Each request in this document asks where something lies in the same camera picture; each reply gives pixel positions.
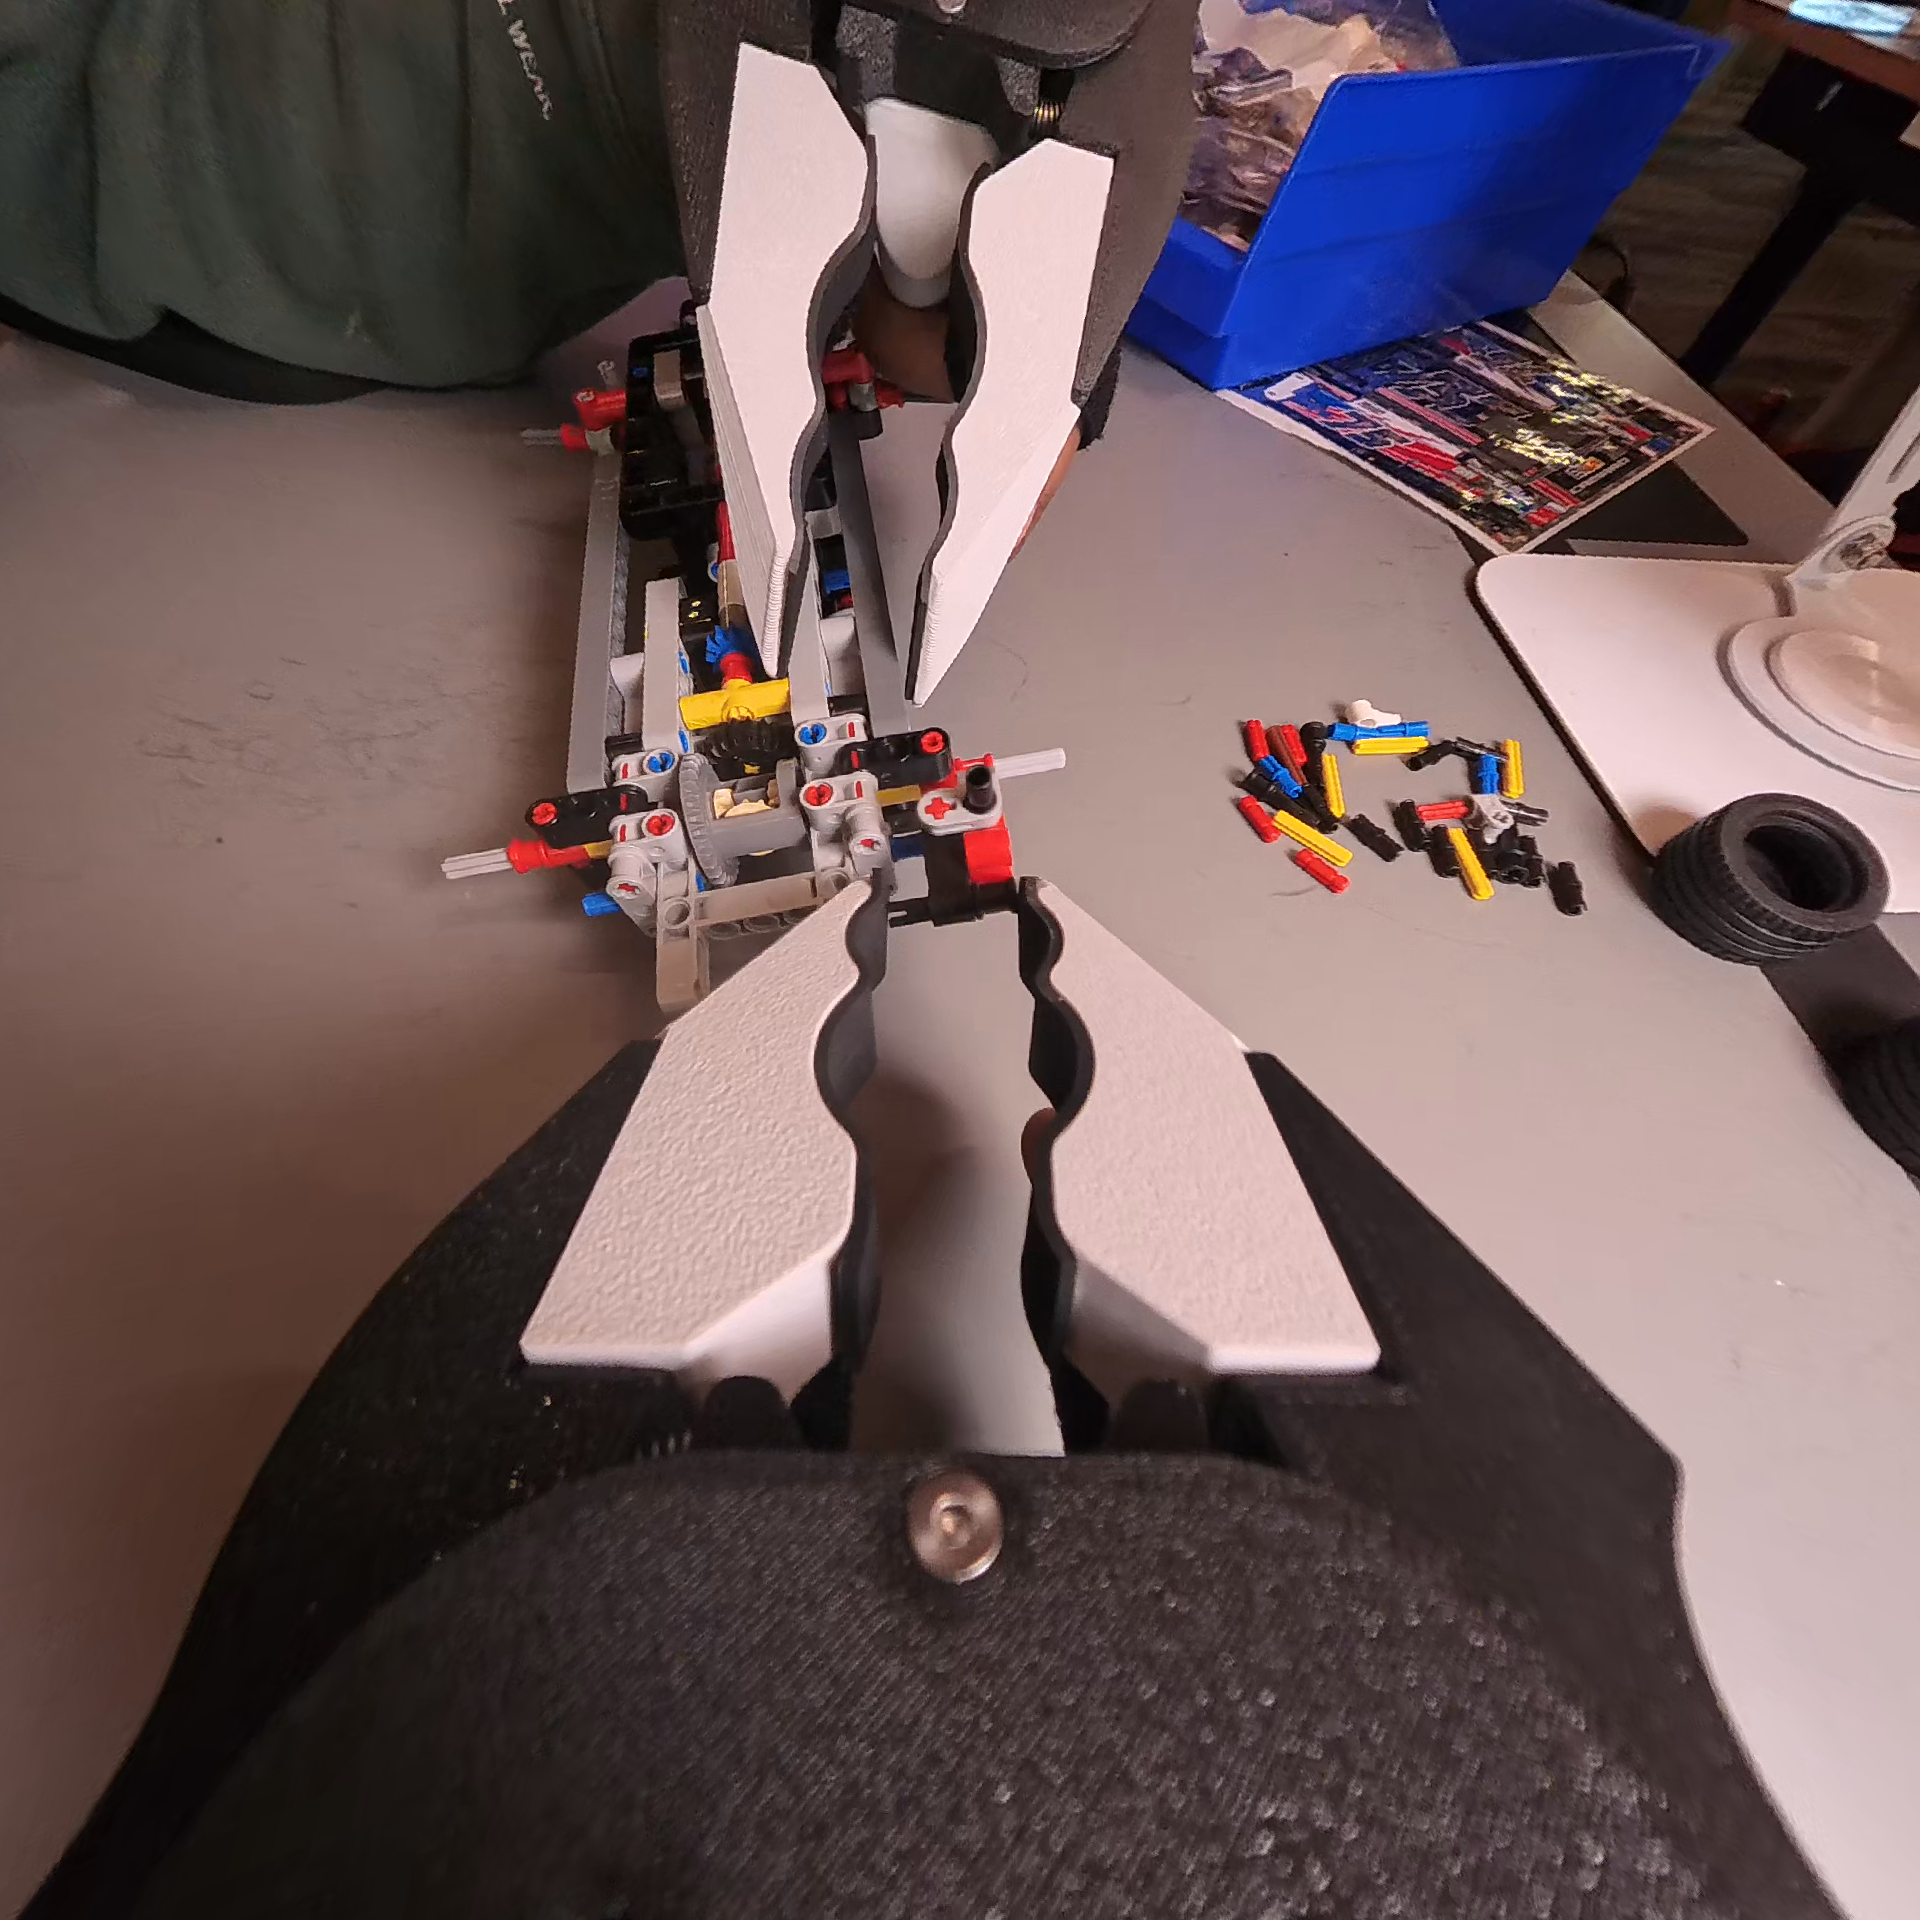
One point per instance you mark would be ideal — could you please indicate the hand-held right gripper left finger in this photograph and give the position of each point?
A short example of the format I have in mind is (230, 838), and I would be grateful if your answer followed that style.
(691, 1200)

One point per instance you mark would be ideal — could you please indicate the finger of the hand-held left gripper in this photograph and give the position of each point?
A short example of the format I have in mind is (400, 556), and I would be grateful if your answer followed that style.
(1036, 345)
(765, 331)

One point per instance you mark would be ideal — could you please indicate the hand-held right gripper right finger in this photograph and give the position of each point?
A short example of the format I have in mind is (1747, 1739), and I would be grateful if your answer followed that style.
(1200, 1200)

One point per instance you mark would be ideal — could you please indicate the lego car chassis assembly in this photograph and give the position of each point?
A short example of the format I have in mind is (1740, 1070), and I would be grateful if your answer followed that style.
(734, 820)

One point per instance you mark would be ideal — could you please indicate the person's left forearm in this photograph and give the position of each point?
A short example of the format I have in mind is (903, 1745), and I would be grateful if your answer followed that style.
(300, 181)

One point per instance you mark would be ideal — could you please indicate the clear bags of lego parts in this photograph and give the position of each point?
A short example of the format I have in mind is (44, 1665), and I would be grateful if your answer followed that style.
(1306, 107)

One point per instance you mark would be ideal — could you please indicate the pile of loose lego pins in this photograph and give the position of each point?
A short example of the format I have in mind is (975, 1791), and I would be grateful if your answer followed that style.
(1396, 796)

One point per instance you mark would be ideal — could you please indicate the person's left hand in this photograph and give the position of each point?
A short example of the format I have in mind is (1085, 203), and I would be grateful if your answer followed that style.
(909, 348)

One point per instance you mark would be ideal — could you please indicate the large blue plastic bin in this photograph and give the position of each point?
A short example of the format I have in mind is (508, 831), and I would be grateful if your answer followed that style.
(1442, 196)

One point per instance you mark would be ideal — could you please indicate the colourful sticker sheet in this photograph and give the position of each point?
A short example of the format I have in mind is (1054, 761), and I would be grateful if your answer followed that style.
(1470, 436)

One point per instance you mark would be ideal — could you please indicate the black rubber toy tyre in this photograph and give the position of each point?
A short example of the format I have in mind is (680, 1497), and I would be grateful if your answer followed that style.
(1887, 1103)
(1711, 901)

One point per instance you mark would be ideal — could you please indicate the white book stand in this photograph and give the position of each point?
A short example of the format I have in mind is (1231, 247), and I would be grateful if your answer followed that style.
(1622, 661)

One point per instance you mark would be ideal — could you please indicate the wooden top standing desk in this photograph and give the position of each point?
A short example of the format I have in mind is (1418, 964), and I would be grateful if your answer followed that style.
(1829, 136)

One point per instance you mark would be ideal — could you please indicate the dark flat pad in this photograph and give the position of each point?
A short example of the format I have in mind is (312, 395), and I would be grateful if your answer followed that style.
(1694, 517)

